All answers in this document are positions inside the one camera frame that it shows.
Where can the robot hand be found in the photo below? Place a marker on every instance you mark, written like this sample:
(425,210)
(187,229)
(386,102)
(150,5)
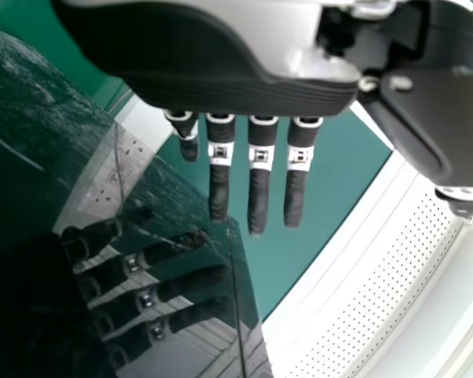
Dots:
(205,51)

